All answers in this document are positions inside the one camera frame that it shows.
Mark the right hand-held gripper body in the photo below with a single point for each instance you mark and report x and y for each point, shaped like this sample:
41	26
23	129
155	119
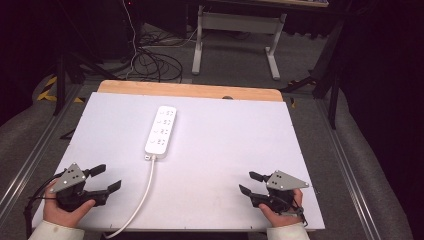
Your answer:
283	186

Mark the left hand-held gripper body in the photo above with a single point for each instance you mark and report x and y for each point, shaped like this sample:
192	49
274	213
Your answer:
71	180

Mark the person's right hand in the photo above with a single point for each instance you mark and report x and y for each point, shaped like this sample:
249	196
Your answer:
280	218

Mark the person's left hand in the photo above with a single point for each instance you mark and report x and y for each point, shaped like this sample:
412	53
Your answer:
60	213

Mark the white power strip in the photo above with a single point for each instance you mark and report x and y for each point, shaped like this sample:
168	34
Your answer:
160	132

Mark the yellow black floor tape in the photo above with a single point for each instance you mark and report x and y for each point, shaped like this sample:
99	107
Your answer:
50	87

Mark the black metal stand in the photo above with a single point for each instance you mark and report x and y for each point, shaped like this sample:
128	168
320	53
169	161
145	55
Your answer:
328	70
60	80

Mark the dark curtain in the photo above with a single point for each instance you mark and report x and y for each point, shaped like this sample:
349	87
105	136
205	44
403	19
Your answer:
386	93

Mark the wooden desk top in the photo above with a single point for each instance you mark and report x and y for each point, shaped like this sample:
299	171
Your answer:
276	2

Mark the aluminium floor rail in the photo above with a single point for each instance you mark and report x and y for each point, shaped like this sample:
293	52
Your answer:
346	173
33	156

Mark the white metal desk frame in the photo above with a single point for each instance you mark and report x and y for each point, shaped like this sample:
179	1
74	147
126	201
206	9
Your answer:
233	20

